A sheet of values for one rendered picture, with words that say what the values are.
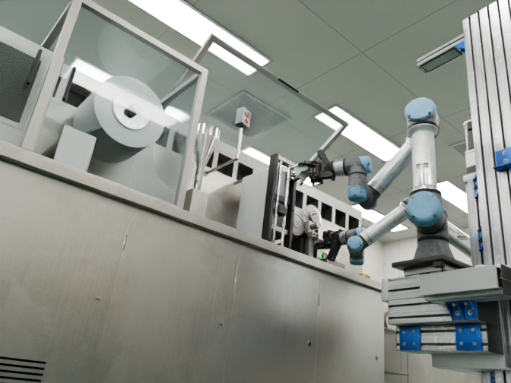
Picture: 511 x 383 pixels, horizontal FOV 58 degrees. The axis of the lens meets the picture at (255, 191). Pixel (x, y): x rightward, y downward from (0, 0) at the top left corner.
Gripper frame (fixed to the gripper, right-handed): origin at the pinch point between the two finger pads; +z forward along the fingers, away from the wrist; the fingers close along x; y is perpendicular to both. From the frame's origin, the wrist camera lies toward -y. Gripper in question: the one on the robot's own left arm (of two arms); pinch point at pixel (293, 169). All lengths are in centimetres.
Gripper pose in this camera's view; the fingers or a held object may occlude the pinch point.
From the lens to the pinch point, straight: 208.1
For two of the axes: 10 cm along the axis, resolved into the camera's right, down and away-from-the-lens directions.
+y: -1.7, 8.5, -5.0
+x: 4.5, 5.2, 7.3
